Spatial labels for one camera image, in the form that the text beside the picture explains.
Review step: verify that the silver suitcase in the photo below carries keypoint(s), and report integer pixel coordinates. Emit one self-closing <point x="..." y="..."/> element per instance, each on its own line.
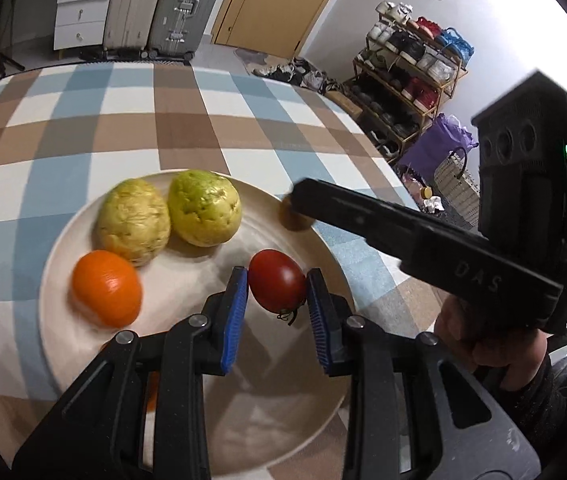
<point x="177" y="28"/>

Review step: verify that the white drawer desk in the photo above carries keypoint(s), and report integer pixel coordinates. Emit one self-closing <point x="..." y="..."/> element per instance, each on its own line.
<point x="65" y="24"/>

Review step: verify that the wicker basket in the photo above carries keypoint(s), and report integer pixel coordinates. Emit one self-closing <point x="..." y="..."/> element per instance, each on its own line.
<point x="457" y="186"/>

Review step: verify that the orange fruit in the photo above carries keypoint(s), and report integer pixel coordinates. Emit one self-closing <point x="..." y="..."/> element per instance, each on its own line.
<point x="106" y="289"/>
<point x="152" y="391"/>

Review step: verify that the checkered tablecloth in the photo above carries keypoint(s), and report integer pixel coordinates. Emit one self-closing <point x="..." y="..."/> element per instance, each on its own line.
<point x="68" y="134"/>

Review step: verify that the person's right hand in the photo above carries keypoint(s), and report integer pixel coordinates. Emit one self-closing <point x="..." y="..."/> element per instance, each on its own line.
<point x="521" y="354"/>

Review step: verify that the wooden shoe rack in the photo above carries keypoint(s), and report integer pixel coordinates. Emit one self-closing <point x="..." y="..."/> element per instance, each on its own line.
<point x="409" y="68"/>

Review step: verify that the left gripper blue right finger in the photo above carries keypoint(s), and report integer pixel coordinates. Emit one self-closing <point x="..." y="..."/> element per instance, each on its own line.
<point x="415" y="413"/>

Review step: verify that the bumpy yellow guava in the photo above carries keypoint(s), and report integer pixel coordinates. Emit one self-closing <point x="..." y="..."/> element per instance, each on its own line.
<point x="134" y="221"/>

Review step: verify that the yellow-green guava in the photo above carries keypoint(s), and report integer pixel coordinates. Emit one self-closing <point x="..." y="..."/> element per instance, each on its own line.
<point x="205" y="208"/>

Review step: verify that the beige suitcase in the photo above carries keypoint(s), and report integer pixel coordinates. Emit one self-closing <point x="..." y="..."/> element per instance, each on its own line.
<point x="128" y="24"/>

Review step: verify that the red tomato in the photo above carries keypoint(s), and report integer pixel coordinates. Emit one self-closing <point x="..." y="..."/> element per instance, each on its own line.
<point x="277" y="283"/>

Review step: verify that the wooden door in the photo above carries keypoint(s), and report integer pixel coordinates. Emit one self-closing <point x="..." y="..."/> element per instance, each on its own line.
<point x="276" y="27"/>

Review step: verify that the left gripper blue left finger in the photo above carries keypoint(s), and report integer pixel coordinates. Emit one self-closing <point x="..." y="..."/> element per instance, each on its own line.
<point x="100" y="428"/>

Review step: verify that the purple bag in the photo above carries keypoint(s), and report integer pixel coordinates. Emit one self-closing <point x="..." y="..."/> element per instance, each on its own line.
<point x="444" y="136"/>

